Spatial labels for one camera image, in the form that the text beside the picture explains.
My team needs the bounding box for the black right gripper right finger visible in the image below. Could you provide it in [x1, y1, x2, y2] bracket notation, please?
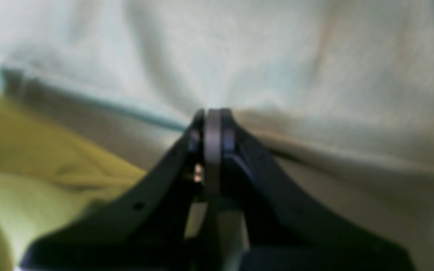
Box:
[206, 109, 415, 271]

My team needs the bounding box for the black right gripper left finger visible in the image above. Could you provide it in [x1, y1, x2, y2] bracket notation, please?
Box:
[21, 110, 205, 271]

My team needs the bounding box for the light green T-shirt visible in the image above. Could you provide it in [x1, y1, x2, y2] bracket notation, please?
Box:
[0, 94, 145, 271]

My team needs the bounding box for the grey-green table cloth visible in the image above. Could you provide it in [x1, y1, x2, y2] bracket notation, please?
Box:
[0, 0, 434, 271]

